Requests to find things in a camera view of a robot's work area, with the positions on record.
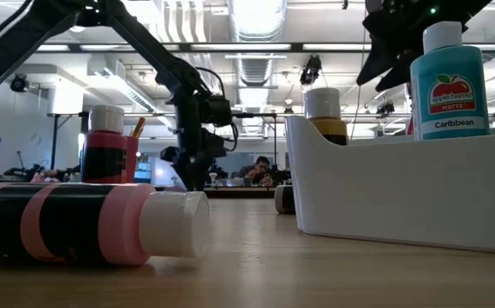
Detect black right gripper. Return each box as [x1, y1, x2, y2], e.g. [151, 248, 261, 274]
[356, 0, 450, 92]

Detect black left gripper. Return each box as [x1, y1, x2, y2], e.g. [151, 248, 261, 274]
[160, 85, 234, 193]

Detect turquoise paint bottle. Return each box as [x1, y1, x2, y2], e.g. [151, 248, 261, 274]
[409, 21, 492, 142]

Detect red plastic cup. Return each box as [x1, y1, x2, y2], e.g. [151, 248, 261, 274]
[125, 135, 141, 186]

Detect yellow paint bottle black label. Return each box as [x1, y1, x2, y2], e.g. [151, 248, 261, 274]
[303, 86, 349, 147]

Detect red paint bottle black label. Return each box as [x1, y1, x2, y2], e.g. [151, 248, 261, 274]
[80, 104, 129, 186]

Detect white paint bottle black label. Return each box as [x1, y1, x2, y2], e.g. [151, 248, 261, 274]
[273, 184, 299, 216]

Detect pink paint bottle black label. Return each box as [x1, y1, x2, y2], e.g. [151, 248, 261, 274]
[0, 182, 212, 267]

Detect dark background workbench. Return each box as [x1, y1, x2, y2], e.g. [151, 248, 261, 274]
[204, 184, 294, 200]

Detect person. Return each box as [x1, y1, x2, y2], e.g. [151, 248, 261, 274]
[235, 155, 275, 188]

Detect white plastic bin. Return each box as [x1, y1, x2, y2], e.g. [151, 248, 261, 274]
[285, 113, 495, 257]

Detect white box on stand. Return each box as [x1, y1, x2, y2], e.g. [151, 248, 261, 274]
[46, 85, 85, 116]

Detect black ceiling camera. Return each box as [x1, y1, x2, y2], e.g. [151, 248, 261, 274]
[9, 73, 29, 93]
[299, 54, 323, 86]
[375, 101, 397, 119]

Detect black background rig frame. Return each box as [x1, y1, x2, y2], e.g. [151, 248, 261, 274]
[230, 112, 278, 170]

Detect black aluminium rig frame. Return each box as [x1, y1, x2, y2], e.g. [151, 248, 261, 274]
[0, 41, 373, 54]

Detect silver ceiling air duct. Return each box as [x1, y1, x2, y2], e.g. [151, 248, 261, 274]
[228, 0, 288, 89]

